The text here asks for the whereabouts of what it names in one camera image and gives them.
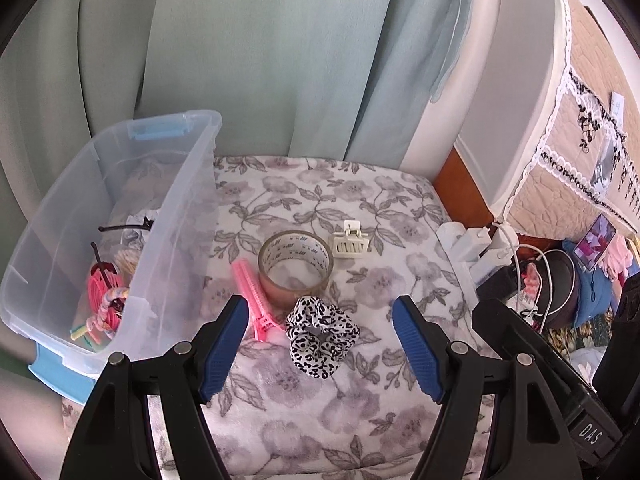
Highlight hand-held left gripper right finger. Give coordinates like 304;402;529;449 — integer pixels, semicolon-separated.
391;294;583;480

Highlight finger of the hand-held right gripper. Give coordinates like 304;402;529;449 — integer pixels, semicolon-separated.
472;299;593;413

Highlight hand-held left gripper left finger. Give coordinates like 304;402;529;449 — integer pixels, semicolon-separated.
60;294;251;480

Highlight leopard print scrunchie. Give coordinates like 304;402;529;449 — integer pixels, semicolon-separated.
285;296;361;381

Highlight pink hair ties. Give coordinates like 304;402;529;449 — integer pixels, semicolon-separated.
87;265;126;331

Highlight clear plastic storage container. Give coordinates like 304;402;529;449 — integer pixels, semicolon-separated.
0;109;223;406

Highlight dark floral bedsheet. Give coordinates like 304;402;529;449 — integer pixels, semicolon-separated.
545;325;616;361

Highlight pink checked cloth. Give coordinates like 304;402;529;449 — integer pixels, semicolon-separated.
522;265;546;296

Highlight pink hair clip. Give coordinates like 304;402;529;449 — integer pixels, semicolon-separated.
231;259;277;342

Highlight dark round cushion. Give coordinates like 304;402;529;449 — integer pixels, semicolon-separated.
537;249;583;331

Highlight blue cloth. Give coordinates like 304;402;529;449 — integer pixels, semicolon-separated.
562;240;615;328

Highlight clear packing tape roll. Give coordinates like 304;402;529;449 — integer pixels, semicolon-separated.
257;231;335;311

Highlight grey floral blanket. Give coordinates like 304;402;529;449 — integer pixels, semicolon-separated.
62;156;501;480

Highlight white charger plug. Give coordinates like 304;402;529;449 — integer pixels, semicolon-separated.
492;222;520;255
467;227;497;262

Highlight white power strip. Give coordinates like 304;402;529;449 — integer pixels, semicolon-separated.
436;222;483;281

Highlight smartphone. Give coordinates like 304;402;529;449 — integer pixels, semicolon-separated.
574;214;617;270

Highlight white hair claw clip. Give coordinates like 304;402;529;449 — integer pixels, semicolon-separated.
331;220;371;260

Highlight clear plastic pouch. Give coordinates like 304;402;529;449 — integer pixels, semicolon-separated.
590;140;618;193

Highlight pale green curtain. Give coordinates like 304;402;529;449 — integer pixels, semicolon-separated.
0;0;481;171

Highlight sheer white curtain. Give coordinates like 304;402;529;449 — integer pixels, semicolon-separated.
430;0;481;103

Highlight white cable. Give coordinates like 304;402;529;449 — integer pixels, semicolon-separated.
500;242;557;331

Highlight pastel braided hair tie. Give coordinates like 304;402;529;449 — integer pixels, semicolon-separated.
70;285;132;351

